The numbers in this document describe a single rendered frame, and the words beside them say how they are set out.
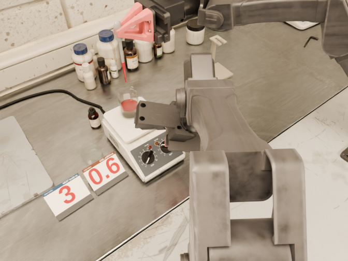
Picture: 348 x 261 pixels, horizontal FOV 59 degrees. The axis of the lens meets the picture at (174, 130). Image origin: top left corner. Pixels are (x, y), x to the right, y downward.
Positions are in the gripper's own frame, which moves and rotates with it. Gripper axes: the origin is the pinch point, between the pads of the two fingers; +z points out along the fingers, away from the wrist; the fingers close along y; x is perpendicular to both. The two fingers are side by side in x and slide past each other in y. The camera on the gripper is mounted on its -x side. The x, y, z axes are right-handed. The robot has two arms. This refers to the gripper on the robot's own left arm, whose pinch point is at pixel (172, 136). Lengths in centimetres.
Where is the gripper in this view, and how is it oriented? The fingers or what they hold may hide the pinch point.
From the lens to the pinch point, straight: 70.1
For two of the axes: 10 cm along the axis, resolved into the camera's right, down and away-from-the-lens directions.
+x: 9.5, 1.2, 2.7
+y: -0.4, 9.6, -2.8
